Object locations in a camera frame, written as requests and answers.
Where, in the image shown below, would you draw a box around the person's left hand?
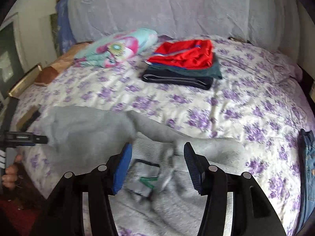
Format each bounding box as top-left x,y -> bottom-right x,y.
2,155 -> 22,190

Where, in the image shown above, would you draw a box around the blue jeans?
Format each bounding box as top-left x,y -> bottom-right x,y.
296,129 -> 314,233

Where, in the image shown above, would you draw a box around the brown wooden nightstand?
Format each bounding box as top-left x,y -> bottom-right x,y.
34,41 -> 92,86

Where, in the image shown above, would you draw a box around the gold framed picture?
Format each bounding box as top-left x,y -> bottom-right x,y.
8,63 -> 42,98

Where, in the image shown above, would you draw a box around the navy folded striped pants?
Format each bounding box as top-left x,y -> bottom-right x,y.
141,69 -> 214,90

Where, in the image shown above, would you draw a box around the blue patterned wall poster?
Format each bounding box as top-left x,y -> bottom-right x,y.
50,0 -> 77,56

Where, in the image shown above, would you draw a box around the floral folded blanket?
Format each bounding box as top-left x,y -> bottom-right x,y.
74,28 -> 158,68

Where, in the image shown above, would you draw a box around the dark green folded garment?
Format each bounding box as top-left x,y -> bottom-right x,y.
147,53 -> 222,79

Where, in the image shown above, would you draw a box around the purple floral bedsheet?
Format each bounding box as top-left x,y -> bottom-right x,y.
12,36 -> 314,235

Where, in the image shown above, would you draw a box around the brown cardboard piece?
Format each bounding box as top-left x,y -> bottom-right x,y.
16,105 -> 40,129

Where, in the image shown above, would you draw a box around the grey sweatpants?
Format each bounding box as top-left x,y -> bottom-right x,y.
41,106 -> 248,235

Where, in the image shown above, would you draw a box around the red folded garment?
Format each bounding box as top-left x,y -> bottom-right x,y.
146,40 -> 214,70

